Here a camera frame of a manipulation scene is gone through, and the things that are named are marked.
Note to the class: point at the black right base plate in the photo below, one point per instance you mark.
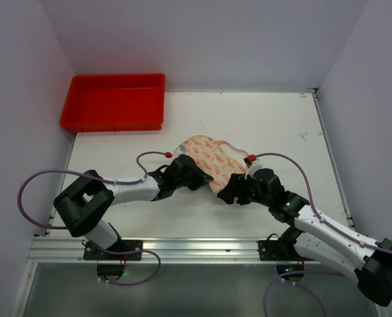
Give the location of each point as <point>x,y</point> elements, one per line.
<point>279,248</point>

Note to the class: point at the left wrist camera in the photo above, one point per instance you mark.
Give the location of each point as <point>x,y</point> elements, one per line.
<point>180,150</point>

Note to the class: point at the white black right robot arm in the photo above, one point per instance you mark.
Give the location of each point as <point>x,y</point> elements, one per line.
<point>311,235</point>

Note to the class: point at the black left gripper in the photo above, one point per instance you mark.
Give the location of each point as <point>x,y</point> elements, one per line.
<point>194,176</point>

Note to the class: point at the floral mesh laundry bag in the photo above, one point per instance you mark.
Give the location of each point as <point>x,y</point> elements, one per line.
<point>218,159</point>

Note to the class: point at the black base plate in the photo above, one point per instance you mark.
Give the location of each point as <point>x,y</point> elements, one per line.
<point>121,250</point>
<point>279,248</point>

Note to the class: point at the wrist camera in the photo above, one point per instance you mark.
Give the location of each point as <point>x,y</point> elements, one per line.
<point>180,150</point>
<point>253,164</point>

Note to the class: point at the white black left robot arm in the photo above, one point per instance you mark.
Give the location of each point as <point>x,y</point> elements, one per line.
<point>83,204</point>

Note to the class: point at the red plastic tray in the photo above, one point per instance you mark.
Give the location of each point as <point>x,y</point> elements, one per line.
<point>111,103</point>

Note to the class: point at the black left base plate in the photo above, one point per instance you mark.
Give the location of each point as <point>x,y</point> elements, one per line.
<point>121,250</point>

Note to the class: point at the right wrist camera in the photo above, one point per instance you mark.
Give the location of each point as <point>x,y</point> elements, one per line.
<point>253,164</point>

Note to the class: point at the aluminium right side rail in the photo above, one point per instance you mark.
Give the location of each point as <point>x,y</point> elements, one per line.
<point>347,211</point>

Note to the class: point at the aluminium mounting rail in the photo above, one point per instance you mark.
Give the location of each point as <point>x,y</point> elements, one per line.
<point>170,250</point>

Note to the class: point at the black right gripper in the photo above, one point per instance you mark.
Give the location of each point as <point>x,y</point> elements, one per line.
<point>237,187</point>

